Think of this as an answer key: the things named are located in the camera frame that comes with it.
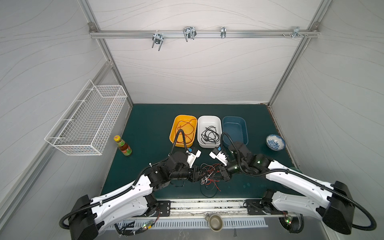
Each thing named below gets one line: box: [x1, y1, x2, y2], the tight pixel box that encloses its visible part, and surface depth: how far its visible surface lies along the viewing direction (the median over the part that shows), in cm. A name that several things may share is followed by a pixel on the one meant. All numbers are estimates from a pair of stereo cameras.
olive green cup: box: [205, 213, 224, 233], surface depth 70 cm
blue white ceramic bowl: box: [266, 134, 286, 151], surface depth 97 cm
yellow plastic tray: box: [169, 114, 198, 148], surface depth 106 cm
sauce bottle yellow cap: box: [113, 135, 133, 156], surface depth 85 cm
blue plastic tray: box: [222, 116, 249, 147], surface depth 106 cm
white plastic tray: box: [197, 115, 223, 149], surface depth 104 cm
